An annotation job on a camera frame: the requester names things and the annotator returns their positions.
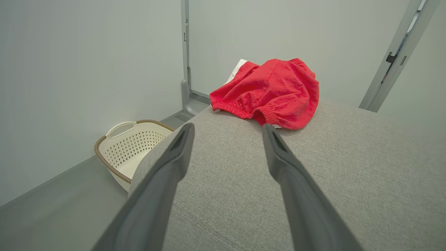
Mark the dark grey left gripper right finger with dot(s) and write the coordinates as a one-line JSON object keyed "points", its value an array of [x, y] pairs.
{"points": [[303, 202]]}

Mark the grey slanted door frame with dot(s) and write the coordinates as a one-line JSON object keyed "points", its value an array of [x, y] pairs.
{"points": [[385, 80]]}

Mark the grey fabric sofa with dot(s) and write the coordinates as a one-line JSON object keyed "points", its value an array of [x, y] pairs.
{"points": [[348, 174]]}

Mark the red and white t-shirt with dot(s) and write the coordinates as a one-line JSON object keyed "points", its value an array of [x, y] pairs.
{"points": [[237, 69]]}

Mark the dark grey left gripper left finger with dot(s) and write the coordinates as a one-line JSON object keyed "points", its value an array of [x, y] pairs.
{"points": [[153, 195]]}

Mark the red shorts with white stripe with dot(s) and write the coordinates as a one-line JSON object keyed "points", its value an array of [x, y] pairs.
{"points": [[278, 90]]}

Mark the cream perforated laundry basket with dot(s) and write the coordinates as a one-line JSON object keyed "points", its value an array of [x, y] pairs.
{"points": [[132, 146]]}

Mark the grey vertical frame post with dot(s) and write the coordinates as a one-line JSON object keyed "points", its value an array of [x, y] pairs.
{"points": [[185, 52]]}

